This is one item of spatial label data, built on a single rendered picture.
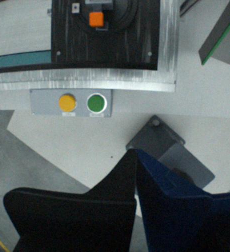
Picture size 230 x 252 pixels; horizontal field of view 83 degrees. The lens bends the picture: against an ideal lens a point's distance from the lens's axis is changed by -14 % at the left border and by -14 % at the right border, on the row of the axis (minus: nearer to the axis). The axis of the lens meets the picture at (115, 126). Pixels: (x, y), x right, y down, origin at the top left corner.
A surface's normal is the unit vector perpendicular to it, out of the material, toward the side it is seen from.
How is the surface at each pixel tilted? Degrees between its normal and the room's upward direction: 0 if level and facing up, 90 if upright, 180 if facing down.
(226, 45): 45
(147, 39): 0
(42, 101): 0
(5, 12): 0
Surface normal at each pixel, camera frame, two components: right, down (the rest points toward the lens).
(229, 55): -0.17, 0.88
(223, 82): -0.04, 0.33
